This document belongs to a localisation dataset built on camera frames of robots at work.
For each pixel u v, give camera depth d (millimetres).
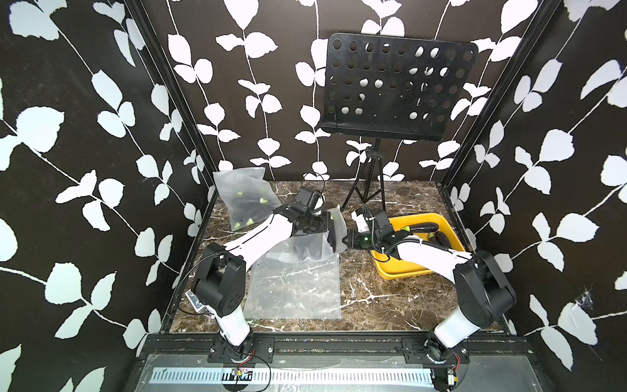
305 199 685
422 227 1022
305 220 725
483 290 453
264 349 735
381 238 700
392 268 904
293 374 701
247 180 1153
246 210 1035
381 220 702
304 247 903
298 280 884
